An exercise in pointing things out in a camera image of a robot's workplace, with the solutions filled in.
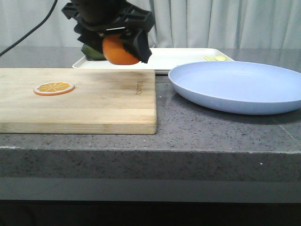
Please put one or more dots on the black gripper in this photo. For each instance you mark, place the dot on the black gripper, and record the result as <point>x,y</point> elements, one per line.
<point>93,17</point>

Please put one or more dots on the whole orange fruit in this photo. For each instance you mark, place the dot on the whole orange fruit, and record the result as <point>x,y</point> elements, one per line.
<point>114,52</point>

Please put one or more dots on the light blue plate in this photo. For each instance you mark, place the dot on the light blue plate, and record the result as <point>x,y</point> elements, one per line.
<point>238,87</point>

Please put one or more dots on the cream rectangular tray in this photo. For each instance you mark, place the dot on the cream rectangular tray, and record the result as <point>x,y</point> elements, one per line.
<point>161,61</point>

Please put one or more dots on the green lime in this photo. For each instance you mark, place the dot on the green lime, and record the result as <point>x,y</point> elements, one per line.
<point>92,54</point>

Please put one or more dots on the wooden cutting board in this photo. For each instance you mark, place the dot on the wooden cutting board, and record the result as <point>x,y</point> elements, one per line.
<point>104,101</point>

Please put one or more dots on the grey curtain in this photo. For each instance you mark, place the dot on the grey curtain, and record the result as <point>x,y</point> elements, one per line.
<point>273,24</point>

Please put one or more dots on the orange slice piece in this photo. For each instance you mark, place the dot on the orange slice piece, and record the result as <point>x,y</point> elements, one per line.
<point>54,88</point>

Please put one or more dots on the pale yellow ginger piece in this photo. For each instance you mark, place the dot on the pale yellow ginger piece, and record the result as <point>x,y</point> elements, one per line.
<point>216,58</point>

